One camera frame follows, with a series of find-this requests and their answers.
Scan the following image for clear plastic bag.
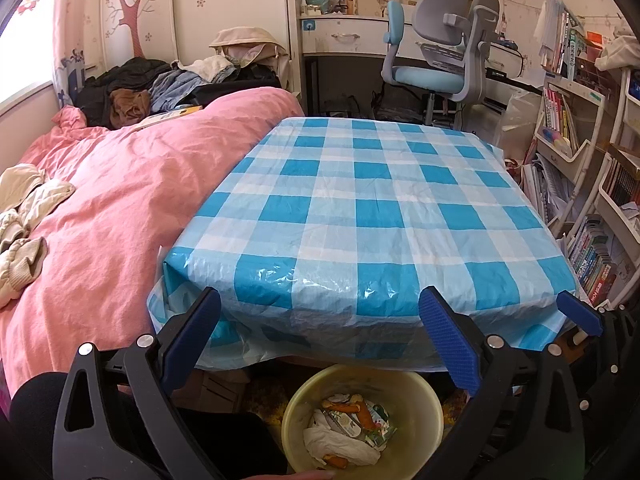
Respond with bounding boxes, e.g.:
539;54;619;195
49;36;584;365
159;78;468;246
495;90;541;162

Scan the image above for blue grey desk chair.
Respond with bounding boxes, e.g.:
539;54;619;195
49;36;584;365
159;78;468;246
381;0;500;105

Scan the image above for beige bag on bed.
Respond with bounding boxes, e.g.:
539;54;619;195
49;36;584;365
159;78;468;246
209;26;290;77

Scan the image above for cream clothes on bed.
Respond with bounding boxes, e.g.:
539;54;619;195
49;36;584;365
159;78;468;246
0;164;76;309

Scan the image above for white desk with drawers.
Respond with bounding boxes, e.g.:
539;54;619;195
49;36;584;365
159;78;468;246
299;15;524;79

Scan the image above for blue checkered tablecloth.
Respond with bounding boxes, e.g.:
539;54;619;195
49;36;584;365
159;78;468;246
146;117;577;372

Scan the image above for pink window curtain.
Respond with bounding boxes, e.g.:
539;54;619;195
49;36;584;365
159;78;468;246
52;0;103;108

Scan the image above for person's left hand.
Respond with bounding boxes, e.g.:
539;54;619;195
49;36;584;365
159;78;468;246
244;470;335;480

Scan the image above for pink duvet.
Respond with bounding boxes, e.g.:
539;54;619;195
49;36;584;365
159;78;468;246
1;87;303;392

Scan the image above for white bookshelf with books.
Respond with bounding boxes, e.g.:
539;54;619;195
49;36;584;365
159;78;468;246
519;0;640;311

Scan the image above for yellow trash bin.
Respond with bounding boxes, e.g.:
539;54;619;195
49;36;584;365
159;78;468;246
281;365;445;479

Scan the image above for pile of dark clothes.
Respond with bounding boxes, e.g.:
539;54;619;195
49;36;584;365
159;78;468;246
72;54;281;130

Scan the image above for yellow book on bed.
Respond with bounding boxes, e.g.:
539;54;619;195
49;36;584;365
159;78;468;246
134;105;202;130

